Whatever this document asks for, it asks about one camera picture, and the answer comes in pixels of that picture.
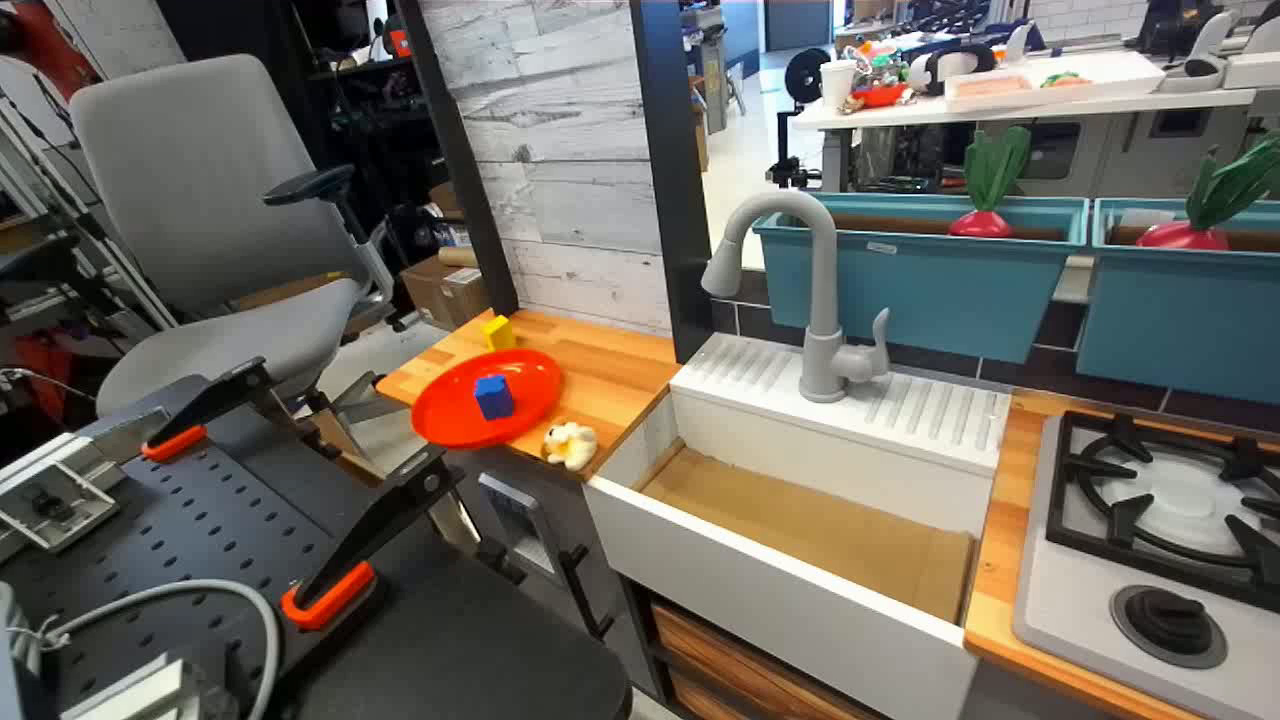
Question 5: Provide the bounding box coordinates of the grey cable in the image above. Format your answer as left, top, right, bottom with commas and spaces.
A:
15, 574, 289, 720

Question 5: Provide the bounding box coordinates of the red toy radish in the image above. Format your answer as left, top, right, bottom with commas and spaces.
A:
944, 121, 1034, 238
1133, 136, 1280, 257

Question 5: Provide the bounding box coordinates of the grey tap faucet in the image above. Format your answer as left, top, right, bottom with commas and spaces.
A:
701, 184, 895, 409

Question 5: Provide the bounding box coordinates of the teal planter box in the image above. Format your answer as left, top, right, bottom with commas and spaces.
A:
1072, 197, 1280, 412
754, 188, 1091, 368

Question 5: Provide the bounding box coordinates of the metal mounting bracket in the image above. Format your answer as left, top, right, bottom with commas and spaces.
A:
0, 460, 124, 555

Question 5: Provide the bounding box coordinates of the white background table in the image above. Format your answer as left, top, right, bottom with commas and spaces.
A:
793, 47, 1280, 198

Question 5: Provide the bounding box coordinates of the black clamp orange handle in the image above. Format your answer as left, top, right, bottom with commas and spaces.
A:
276, 452, 454, 635
136, 357, 276, 467

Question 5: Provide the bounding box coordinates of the small cream plush toy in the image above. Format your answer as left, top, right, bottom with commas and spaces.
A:
535, 415, 600, 473

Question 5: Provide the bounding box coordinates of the wooden butcher block countertop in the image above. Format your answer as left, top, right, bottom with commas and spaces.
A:
370, 306, 678, 479

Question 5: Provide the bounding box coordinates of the white toy kitchen sink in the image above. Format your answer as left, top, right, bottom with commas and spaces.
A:
581, 330, 1015, 720

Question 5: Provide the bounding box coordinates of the blue cube block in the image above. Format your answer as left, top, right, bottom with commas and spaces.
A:
471, 372, 521, 425

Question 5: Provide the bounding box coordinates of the black frame post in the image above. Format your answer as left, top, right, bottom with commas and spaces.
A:
626, 0, 721, 368
397, 0, 525, 321

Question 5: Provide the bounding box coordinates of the grey wood backsplash panel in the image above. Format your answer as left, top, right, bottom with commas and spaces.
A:
414, 0, 674, 335

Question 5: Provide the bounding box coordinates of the wooden stove countertop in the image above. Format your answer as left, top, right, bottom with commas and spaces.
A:
960, 388, 1280, 720

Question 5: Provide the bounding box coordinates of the white paper roll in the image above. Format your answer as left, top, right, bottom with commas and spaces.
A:
814, 55, 859, 121

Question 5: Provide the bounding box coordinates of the grey toy stove top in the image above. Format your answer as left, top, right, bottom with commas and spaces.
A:
1012, 404, 1280, 720

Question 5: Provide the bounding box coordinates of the cardboard box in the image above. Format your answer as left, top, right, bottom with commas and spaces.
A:
397, 246, 494, 330

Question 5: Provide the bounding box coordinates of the grey kitchen base cabinet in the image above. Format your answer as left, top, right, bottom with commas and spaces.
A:
444, 445, 672, 702

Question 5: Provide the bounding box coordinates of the red plastic plate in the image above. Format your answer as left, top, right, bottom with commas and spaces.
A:
407, 348, 568, 452

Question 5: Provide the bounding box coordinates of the grey office chair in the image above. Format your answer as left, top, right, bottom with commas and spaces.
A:
66, 53, 425, 433

